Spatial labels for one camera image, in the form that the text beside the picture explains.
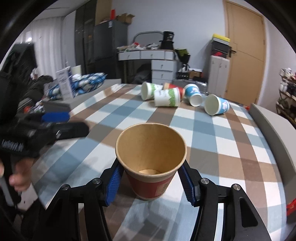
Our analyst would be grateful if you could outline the blue cup left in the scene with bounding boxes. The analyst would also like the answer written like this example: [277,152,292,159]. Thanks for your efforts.
[184,84,203,107]

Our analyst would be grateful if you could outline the green white cup rear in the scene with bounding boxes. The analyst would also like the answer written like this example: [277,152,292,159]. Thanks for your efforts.
[141,82,163,100]

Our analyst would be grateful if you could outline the wooden door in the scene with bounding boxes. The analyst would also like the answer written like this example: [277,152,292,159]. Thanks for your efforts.
[224,1,266,105]

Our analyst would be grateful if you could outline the checkered plaid blanket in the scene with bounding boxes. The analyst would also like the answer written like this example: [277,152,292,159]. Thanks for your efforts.
[33,85,287,240]

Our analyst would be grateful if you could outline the red kraft paper cup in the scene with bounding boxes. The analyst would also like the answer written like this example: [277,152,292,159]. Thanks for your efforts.
[115,123,187,200]

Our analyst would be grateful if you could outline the white drawer desk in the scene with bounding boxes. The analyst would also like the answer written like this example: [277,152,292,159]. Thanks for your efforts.
[118,50,181,85]

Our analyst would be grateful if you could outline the green white cup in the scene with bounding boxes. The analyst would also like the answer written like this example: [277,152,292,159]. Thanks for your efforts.
[141,82,163,100]
[154,88,181,107]

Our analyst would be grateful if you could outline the white milk carton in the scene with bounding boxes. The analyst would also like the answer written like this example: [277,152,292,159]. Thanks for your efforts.
[56,67,74,100]

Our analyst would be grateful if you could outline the black hat box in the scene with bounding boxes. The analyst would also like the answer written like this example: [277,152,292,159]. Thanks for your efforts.
[160,31,175,50]

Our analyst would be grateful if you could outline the blue cup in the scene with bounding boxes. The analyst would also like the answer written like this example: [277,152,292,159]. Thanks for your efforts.
[184,84,203,107]
[204,94,230,116]

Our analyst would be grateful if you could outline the green white cup front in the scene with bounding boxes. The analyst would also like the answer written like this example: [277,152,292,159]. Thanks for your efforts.
[154,88,181,107]

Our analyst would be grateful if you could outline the person's left hand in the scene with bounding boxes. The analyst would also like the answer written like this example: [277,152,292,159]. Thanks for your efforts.
[9,158,35,192]

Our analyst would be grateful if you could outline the black flower bouquet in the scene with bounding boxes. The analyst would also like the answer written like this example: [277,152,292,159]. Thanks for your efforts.
[175,49,191,72]

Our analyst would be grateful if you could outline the blue cup right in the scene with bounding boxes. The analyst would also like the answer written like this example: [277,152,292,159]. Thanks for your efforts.
[204,94,230,116]

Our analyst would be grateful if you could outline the wooden shoe rack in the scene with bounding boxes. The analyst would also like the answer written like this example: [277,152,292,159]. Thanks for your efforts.
[275,68,296,128]

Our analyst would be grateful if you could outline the blue plaid folded bedding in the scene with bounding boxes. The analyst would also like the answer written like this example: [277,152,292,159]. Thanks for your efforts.
[46,73,107,100]

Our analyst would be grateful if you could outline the white narrow cabinet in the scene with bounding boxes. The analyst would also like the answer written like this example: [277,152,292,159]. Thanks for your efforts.
[208,55,230,98]

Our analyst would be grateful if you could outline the dark grey refrigerator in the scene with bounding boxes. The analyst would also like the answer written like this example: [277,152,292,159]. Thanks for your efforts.
[94,20,128,79]

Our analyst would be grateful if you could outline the silver suitcase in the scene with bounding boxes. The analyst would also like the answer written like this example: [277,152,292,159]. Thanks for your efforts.
[172,79,208,93]

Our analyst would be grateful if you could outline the stacked shoe boxes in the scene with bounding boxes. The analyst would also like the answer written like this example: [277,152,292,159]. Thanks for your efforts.
[211,34,230,58]

